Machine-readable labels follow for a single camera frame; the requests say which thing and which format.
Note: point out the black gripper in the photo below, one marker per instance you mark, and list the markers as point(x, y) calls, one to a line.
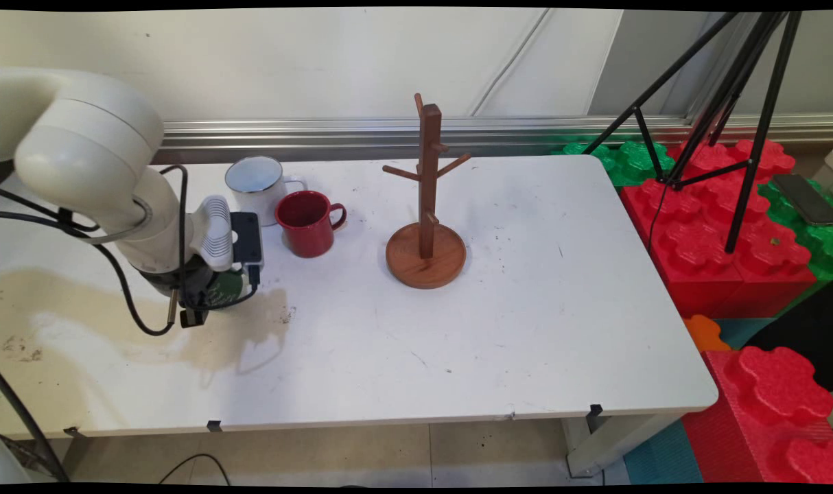
point(190, 288)

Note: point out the green enamel mug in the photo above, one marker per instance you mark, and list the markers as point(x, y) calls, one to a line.
point(228, 291)

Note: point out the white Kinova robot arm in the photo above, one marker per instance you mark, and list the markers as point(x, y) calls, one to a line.
point(87, 151)

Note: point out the black table edge clip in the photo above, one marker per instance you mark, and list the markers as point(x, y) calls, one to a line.
point(595, 410)
point(72, 432)
point(215, 426)

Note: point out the red enamel mug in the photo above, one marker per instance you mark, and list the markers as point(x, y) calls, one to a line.
point(307, 230)

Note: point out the white enamel mug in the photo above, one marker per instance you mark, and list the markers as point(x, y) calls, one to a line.
point(259, 189)

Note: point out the wooden mug tree stand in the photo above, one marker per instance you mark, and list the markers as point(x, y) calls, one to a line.
point(427, 254)

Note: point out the white table leg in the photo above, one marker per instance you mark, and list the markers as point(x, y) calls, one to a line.
point(615, 439)

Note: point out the green foam block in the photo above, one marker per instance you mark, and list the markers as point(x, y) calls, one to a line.
point(629, 161)
point(811, 247)

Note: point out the teal foam mat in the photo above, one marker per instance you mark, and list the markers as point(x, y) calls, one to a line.
point(663, 456)

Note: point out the orange foam piece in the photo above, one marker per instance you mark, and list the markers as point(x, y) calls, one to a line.
point(705, 333)

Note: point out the large red foam block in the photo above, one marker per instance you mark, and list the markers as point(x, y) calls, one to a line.
point(705, 233)

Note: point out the black tripod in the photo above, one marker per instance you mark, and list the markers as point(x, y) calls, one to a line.
point(753, 103)

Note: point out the dark smartphone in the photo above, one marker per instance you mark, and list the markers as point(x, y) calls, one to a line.
point(804, 199)

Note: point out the white ribbed camera mount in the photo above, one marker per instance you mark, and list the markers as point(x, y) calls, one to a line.
point(214, 233)

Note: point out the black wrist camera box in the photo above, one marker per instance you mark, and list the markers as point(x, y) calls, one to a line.
point(246, 237)

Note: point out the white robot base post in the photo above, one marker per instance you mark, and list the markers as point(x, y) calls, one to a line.
point(8, 463)

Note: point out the aluminium wall rail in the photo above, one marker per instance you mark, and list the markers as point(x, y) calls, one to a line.
point(526, 130)

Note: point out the white wall conduit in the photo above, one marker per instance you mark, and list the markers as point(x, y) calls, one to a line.
point(509, 65)

